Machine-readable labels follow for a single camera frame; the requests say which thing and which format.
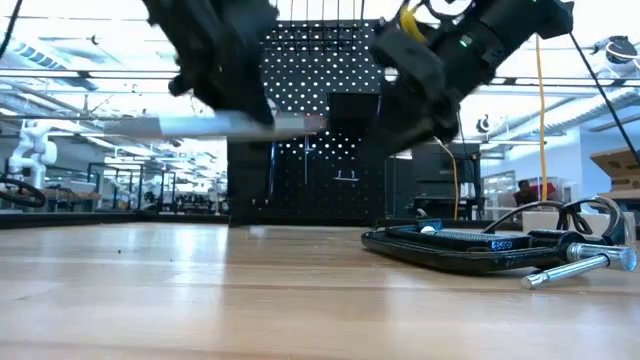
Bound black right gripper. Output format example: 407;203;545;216
360;22;462;157

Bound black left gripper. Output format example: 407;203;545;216
167;0;279;126

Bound blue spirit level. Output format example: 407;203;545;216
102;110;327;143

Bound black C-clamp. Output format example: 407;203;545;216
360;218;639;292

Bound black safety glasses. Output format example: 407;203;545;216
480;195;630;247

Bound short black pegboard bin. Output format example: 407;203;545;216
327;91;385;136

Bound black cabinet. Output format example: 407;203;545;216
410;142;482;221

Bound black perforated pegboard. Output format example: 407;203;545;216
227;19;389;227

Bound tall black pegboard bin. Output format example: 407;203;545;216
227;139;275;227

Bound person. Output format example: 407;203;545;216
513;178;539;207

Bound thin black pole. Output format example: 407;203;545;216
568;30;640;166

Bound white robot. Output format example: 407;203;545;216
5;119;60;190

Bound brown cardboard box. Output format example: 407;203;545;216
589;147;640;201

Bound curved yellow cable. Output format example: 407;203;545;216
433;135;461;221

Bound black wire basket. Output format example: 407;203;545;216
259;0;369;54

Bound long yellow cable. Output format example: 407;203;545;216
533;34;550;202

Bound black frame workbench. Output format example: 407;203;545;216
87;159;229;215

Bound black aluminium table frame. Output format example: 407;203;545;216
0;208;640;232

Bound black looped hose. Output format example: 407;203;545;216
0;177;47;211

